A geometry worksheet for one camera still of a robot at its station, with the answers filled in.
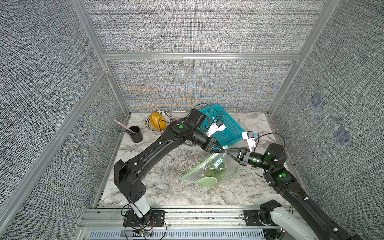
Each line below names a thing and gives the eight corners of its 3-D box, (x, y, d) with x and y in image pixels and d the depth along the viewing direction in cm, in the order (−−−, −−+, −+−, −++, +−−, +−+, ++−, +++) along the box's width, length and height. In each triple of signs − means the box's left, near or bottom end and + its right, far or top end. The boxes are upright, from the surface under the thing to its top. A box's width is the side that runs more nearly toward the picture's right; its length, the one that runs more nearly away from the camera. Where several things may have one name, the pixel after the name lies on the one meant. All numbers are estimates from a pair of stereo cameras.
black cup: (132, 143, 105) (127, 134, 97) (134, 134, 109) (130, 125, 102) (141, 143, 105) (137, 134, 97) (144, 134, 109) (140, 125, 101)
